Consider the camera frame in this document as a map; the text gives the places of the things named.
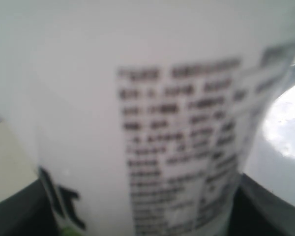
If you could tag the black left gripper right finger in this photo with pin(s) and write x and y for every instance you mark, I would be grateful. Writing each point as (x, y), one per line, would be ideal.
(258, 212)

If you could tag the clear plastic drink bottle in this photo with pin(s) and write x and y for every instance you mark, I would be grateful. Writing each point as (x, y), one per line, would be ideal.
(139, 115)

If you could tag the white rectangular plastic tray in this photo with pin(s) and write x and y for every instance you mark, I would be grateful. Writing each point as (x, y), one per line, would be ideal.
(271, 164)

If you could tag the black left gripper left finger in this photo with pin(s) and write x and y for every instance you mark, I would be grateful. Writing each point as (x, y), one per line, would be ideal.
(28, 213)

